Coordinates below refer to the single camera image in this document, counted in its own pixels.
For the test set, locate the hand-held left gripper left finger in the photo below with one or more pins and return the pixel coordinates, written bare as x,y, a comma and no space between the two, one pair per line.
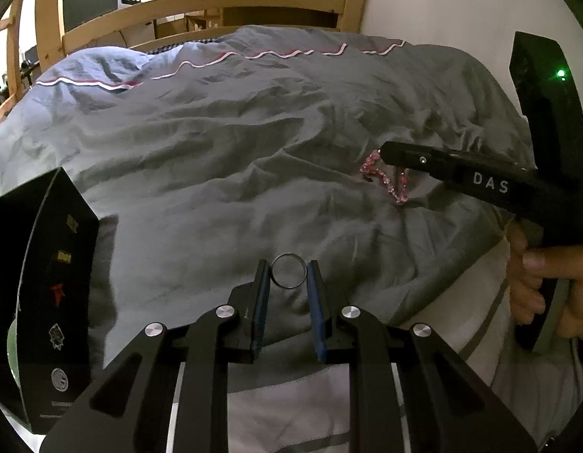
256,311

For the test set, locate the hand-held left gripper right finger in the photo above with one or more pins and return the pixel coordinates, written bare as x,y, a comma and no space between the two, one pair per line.
316,311

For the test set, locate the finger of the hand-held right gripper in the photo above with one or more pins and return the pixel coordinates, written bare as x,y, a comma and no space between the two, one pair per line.
414,158

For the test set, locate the black box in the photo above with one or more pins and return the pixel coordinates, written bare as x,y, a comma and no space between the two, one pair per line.
55,292

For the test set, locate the green jade bangle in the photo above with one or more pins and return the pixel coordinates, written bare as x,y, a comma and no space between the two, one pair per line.
13,354

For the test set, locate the person's right hand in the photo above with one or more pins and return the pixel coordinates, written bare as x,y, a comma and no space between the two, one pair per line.
582,292

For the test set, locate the white striped bed sheet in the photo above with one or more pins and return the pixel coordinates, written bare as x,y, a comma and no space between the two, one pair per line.
282,410

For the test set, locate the grey duvet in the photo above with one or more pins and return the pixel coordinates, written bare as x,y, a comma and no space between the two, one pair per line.
225,151

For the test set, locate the black computer monitor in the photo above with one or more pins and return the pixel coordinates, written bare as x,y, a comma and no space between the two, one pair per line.
91,2

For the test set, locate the wooden bed frame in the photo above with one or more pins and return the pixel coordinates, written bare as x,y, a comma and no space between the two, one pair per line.
225,4

